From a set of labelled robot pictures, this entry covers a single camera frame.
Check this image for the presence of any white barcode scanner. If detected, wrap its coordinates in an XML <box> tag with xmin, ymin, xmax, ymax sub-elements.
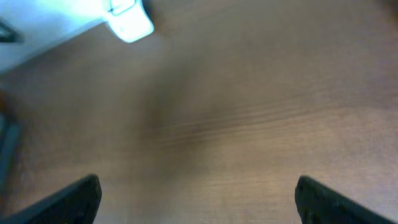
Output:
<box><xmin>105</xmin><ymin>0</ymin><xmax>155</xmax><ymax>43</ymax></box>

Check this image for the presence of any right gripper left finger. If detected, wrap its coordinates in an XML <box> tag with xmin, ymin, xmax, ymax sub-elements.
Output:
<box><xmin>1</xmin><ymin>174</ymin><xmax>102</xmax><ymax>224</ymax></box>

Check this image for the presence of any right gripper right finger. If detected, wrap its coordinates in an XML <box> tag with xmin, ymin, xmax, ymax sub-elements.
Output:
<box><xmin>295</xmin><ymin>175</ymin><xmax>396</xmax><ymax>224</ymax></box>

